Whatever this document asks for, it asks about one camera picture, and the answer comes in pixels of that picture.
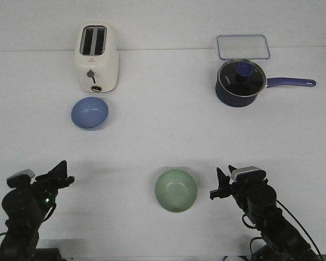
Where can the clear container blue rim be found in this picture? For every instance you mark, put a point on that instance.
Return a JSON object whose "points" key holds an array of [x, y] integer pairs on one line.
{"points": [[244, 46]]}

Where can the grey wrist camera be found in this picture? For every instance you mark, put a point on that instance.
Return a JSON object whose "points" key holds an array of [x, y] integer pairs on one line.
{"points": [[20, 179], [248, 174]]}

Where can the glass pot lid blue knob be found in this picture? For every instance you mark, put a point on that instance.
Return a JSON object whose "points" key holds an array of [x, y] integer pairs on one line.
{"points": [[241, 78]]}

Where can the green bowl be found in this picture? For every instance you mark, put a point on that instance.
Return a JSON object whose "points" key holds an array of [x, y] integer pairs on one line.
{"points": [[176, 190]]}

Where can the dark blue saucepan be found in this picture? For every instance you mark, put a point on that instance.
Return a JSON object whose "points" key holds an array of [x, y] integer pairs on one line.
{"points": [[238, 102]]}

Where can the cream two-slot toaster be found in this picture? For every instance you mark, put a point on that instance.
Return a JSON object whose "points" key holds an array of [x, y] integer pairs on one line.
{"points": [[96, 57]]}

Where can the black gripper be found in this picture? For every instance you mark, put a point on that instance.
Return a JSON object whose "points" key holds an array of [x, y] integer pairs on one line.
{"points": [[46, 187], [225, 189]]}

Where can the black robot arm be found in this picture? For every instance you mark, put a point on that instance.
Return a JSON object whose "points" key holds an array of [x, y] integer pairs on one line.
{"points": [[31, 202], [258, 201]]}

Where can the blue bowl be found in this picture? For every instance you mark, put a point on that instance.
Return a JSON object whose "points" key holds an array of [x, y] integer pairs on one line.
{"points": [[90, 113]]}

